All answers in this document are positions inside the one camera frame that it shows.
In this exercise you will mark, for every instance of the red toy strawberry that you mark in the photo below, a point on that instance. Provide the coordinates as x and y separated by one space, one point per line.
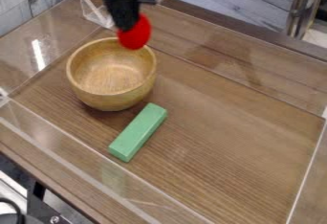
137 37

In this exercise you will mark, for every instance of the wooden bowl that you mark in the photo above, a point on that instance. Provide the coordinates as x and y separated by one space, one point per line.
110 76

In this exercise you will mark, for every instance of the metal table leg background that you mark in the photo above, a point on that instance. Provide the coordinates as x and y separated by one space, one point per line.
301 17

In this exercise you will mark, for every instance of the green rectangular block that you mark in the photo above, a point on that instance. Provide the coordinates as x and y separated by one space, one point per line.
137 133

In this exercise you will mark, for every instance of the clear acrylic corner bracket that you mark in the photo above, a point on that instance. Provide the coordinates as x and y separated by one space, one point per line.
97 14

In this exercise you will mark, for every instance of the black table frame bracket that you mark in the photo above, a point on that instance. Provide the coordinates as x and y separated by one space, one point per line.
38 207

